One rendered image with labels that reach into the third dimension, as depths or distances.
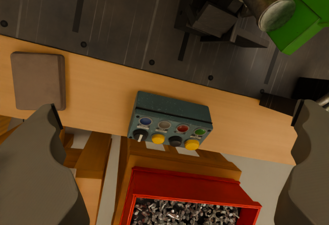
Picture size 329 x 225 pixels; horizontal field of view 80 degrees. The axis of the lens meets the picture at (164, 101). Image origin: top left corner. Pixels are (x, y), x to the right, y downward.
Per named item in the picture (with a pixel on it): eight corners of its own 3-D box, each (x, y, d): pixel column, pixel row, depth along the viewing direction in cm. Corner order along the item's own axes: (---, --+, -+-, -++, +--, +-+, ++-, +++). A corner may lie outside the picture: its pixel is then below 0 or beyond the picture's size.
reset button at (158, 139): (162, 141, 39) (162, 146, 39) (150, 139, 39) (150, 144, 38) (166, 134, 38) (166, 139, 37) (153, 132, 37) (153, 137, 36)
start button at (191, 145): (195, 147, 41) (196, 152, 40) (182, 145, 41) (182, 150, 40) (201, 140, 39) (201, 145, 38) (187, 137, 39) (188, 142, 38)
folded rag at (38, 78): (67, 109, 37) (61, 113, 34) (19, 108, 35) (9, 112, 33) (65, 55, 35) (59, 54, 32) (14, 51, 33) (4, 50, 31)
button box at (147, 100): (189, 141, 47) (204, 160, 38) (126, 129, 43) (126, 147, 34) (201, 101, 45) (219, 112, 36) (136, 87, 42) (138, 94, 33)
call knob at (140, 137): (145, 138, 39) (145, 143, 38) (132, 136, 38) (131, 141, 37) (149, 130, 37) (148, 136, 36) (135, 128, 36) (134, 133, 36)
